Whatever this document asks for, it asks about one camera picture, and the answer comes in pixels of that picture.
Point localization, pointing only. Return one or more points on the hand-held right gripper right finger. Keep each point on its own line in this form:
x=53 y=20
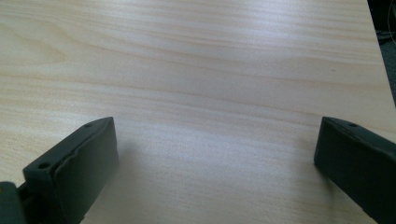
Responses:
x=358 y=158

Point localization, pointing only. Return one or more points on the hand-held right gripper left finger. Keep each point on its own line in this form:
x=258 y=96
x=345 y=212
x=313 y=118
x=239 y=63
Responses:
x=77 y=168

